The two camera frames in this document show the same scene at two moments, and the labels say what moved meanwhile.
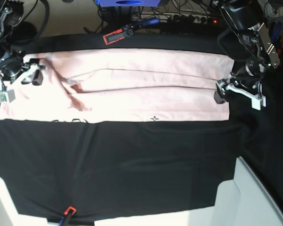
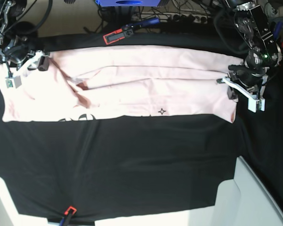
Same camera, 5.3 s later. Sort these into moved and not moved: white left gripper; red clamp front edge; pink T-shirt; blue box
Moved: white left gripper
Not moved: blue box; red clamp front edge; pink T-shirt
